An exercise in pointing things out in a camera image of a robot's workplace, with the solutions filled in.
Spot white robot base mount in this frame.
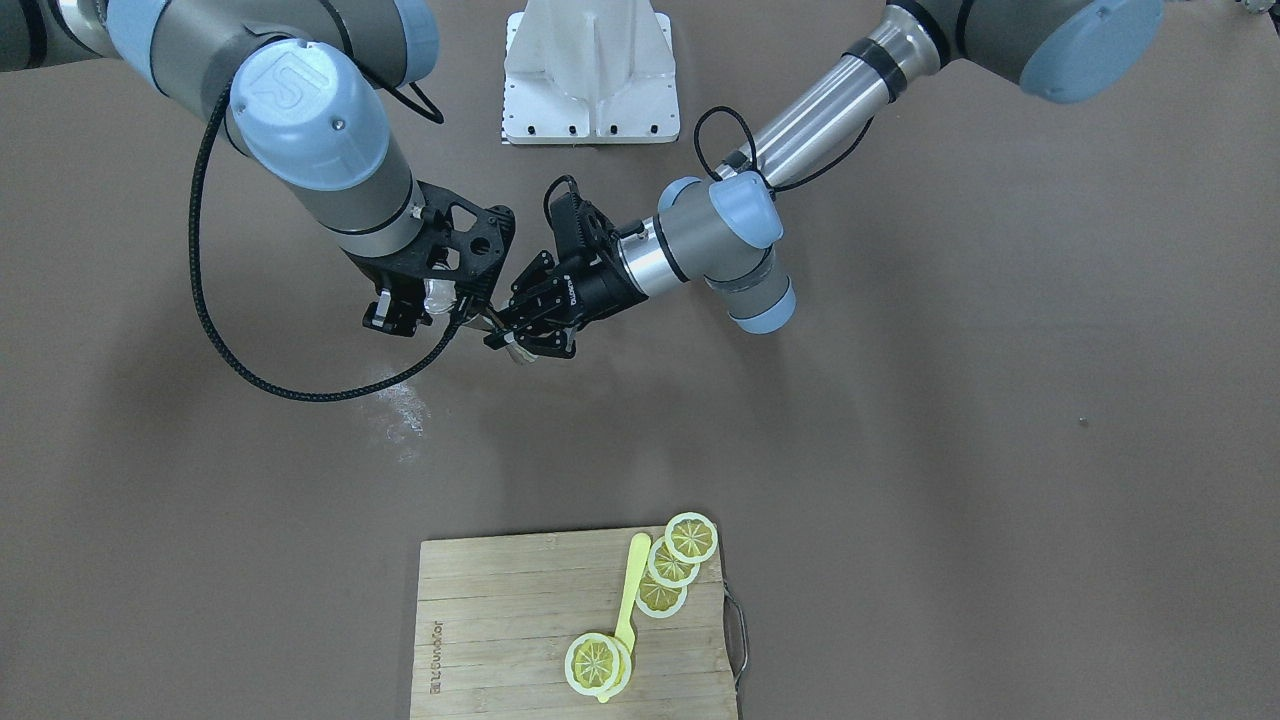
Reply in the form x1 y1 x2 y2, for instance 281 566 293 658
500 1 682 146

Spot lemon slice row middle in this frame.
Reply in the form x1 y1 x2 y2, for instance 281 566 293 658
646 538 701 589

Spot yellow plastic knife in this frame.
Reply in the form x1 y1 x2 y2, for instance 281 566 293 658
612 532 652 657

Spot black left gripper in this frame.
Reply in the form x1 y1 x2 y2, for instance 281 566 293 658
497 250 648 359

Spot clear glass shaker cup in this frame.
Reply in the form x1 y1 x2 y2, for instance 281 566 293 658
420 278 458 325

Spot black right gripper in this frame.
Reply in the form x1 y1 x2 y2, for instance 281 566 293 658
347 181 515 337

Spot steel jigger measuring cup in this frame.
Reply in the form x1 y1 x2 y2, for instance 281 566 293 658
465 307 538 366

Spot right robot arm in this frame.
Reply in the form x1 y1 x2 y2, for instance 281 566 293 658
3 1 515 336

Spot lemon slice row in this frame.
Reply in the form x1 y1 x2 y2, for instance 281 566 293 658
636 573 689 619
646 538 701 589

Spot lemon slice row inner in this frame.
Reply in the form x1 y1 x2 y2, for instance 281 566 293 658
636 573 689 619

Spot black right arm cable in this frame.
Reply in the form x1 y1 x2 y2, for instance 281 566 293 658
188 79 471 404

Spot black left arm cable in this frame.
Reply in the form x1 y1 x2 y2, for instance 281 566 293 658
692 106 877 193

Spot lemon slice row end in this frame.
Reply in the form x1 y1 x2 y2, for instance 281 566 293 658
664 511 719 564

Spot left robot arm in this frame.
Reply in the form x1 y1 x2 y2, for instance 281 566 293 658
479 1 1164 357

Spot wooden cutting board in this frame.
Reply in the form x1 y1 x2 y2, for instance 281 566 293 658
410 528 740 719

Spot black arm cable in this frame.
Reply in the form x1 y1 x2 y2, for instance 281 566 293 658
692 106 877 193
188 79 471 404

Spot lemon slice top of pair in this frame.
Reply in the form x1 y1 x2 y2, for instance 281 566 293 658
563 632 626 698

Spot lemon slice under pair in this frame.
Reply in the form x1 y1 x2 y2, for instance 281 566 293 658
598 635 634 703

